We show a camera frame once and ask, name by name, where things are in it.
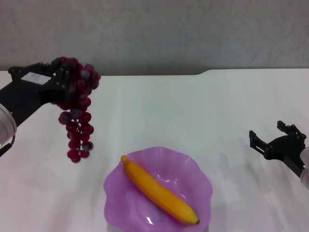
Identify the yellow banana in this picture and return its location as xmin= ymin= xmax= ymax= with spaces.
xmin=120 ymin=155 xmax=200 ymax=225

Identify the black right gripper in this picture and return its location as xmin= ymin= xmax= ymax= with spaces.
xmin=249 ymin=120 xmax=308 ymax=179

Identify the black cable with metal plug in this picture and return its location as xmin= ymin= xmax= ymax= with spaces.
xmin=0 ymin=134 xmax=16 ymax=158

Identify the dark red grape bunch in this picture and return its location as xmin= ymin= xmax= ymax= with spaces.
xmin=58 ymin=57 xmax=101 ymax=163

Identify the purple translucent wavy plate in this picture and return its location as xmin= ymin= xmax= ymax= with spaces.
xmin=103 ymin=146 xmax=213 ymax=232

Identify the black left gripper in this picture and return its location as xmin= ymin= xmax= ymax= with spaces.
xmin=0 ymin=57 xmax=74 ymax=128

